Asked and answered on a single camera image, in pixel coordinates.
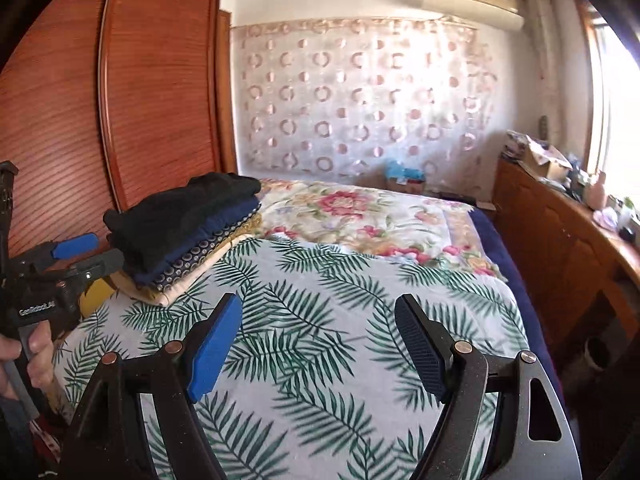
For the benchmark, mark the tied patterned window curtain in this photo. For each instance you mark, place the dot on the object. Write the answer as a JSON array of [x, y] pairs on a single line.
[[560, 70]]

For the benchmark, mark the small black box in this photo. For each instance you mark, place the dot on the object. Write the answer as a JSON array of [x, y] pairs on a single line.
[[626, 232]]

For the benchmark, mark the stack of folded clothes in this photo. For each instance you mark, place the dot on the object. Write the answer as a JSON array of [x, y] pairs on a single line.
[[135, 290]]

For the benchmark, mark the navy folded garment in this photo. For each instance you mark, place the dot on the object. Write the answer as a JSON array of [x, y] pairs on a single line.
[[215, 232]]

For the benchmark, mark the dark waste bin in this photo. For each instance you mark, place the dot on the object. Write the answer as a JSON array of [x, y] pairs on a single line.
[[597, 355]]

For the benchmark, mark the dotted patterned folded garment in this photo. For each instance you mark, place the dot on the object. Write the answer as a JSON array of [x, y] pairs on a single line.
[[200, 260]]

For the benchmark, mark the cream folded garment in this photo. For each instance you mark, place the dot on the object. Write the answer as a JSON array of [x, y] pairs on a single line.
[[175, 297]]

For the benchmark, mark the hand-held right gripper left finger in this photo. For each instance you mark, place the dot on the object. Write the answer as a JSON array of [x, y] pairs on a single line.
[[215, 345]]

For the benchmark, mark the wood-framed window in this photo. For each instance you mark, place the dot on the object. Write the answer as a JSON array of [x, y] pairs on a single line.
[[617, 100]]

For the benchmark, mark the open cardboard box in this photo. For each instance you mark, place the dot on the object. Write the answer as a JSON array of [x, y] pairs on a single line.
[[547, 162]]

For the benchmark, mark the pile of patterned cloth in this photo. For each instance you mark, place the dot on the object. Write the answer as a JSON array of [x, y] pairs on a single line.
[[517, 145]]

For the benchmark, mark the green leaf-print bed sheet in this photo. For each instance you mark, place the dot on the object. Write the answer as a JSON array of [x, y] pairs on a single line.
[[325, 320]]

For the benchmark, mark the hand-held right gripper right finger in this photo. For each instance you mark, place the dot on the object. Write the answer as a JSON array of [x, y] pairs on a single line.
[[422, 347]]

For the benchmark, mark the person's left hand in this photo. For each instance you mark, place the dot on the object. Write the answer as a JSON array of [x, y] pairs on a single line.
[[40, 355]]

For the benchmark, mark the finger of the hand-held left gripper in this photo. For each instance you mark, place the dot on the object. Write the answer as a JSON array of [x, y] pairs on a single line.
[[75, 246], [105, 262]]

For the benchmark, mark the cardboard box with blue items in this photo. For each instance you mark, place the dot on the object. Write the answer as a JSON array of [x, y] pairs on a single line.
[[405, 177]]

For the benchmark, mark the pale crumpled plastic bag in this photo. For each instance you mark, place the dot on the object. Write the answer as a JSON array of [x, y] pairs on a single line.
[[605, 219]]

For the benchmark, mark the sheer circle-patterned wall curtain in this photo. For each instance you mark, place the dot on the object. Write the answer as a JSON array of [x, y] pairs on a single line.
[[360, 95]]

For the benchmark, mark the brown slatted wooden wardrobe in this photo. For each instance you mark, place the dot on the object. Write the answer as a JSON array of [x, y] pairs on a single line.
[[150, 85]]

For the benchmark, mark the long wooden cabinet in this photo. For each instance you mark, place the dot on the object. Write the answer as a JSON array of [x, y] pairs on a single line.
[[545, 240]]

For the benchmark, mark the black printed T-shirt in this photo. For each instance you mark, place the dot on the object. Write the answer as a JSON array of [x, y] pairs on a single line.
[[175, 215]]

